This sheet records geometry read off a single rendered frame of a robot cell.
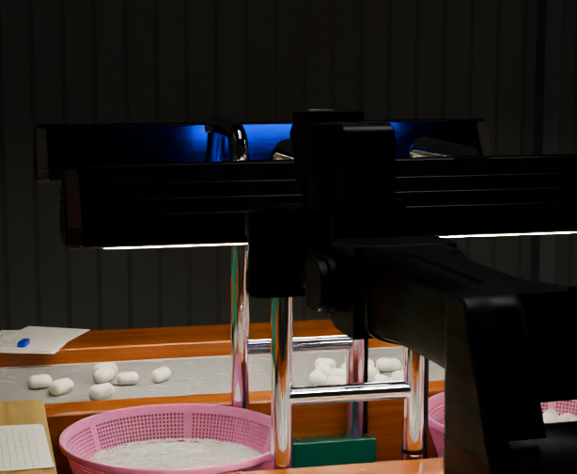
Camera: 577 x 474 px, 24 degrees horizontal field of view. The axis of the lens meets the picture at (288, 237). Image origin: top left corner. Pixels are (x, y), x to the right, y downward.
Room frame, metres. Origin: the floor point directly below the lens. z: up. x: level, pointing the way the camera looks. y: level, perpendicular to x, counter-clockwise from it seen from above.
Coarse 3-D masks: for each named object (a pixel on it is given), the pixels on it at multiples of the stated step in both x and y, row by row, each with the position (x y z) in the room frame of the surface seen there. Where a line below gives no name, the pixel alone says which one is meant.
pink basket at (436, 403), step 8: (432, 400) 1.69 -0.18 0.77; (440, 400) 1.71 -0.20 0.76; (576, 400) 1.73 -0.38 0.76; (432, 408) 1.69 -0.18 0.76; (440, 408) 1.70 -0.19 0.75; (544, 408) 1.75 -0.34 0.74; (552, 408) 1.74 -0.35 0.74; (560, 408) 1.74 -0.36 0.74; (568, 408) 1.74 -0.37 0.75; (576, 408) 1.73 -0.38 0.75; (432, 416) 1.68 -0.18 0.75; (440, 416) 1.70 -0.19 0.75; (576, 416) 1.72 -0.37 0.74; (432, 424) 1.59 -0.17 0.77; (440, 424) 1.58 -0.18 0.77; (432, 432) 1.61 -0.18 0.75; (440, 432) 1.58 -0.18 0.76; (440, 440) 1.59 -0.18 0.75; (440, 448) 1.60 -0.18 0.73; (440, 456) 1.61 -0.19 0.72
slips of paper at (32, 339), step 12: (0, 336) 2.07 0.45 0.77; (12, 336) 2.07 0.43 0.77; (24, 336) 2.07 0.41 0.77; (36, 336) 2.07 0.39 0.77; (48, 336) 2.07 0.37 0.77; (60, 336) 2.07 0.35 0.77; (72, 336) 2.07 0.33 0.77; (0, 348) 1.99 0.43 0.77; (12, 348) 1.98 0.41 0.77; (24, 348) 1.98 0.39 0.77; (36, 348) 1.98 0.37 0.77; (48, 348) 1.98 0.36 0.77
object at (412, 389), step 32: (480, 160) 1.31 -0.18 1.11; (288, 320) 1.43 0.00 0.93; (288, 352) 1.43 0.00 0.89; (288, 384) 1.43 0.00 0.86; (352, 384) 1.46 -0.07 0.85; (384, 384) 1.46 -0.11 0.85; (416, 384) 1.46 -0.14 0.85; (288, 416) 1.43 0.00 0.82; (416, 416) 1.46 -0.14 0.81; (288, 448) 1.43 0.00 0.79; (416, 448) 1.46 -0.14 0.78
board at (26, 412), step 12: (0, 408) 1.62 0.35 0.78; (12, 408) 1.62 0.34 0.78; (24, 408) 1.62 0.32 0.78; (36, 408) 1.62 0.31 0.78; (0, 420) 1.57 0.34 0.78; (12, 420) 1.57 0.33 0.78; (24, 420) 1.57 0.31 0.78; (36, 420) 1.57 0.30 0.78; (48, 432) 1.52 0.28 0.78; (48, 444) 1.47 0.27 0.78; (36, 468) 1.39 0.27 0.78; (48, 468) 1.39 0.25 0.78
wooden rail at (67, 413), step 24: (432, 384) 1.78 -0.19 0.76; (48, 408) 1.66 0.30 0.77; (72, 408) 1.66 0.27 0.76; (96, 408) 1.66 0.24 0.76; (120, 408) 1.66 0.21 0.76; (264, 408) 1.70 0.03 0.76; (312, 408) 1.71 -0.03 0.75; (336, 408) 1.72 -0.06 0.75; (384, 408) 1.73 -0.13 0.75; (168, 432) 1.67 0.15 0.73; (192, 432) 1.68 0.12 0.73; (312, 432) 1.71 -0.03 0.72; (336, 432) 1.72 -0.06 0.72; (384, 432) 1.73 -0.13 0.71; (384, 456) 1.73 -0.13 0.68; (432, 456) 1.75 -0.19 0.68
